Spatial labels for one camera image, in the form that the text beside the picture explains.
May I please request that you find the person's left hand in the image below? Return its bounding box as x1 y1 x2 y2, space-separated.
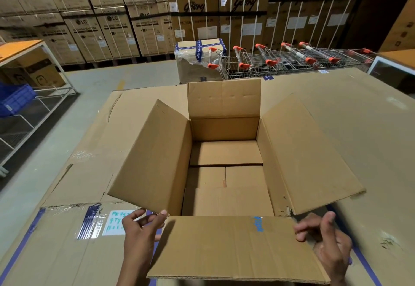
121 208 169 273

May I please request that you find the person's right hand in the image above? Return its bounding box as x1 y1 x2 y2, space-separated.
293 211 353 283

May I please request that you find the brown cardboard box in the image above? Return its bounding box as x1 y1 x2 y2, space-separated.
107 78 367 286

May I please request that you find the plastic taped carton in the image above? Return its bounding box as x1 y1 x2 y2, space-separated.
174 38 227 84

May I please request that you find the white handwritten label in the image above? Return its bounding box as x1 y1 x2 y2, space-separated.
102 210 135 236

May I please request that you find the blue plastic crate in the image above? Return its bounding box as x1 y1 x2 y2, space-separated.
0 83 38 118

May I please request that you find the brown carton with black print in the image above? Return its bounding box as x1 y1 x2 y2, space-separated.
0 48 67 89

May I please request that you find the orange side workbench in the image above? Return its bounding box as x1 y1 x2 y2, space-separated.
0 39 78 178

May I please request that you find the stack of plain brown cartons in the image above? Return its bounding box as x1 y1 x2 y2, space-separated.
343 0 415 53

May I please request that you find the orange workbench with white frame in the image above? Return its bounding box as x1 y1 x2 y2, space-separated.
366 48 415 86

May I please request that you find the row of wire shopping carts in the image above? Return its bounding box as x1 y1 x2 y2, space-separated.
207 41 375 81

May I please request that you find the stack of tall strapped cartons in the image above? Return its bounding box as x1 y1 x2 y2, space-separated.
165 0 367 53

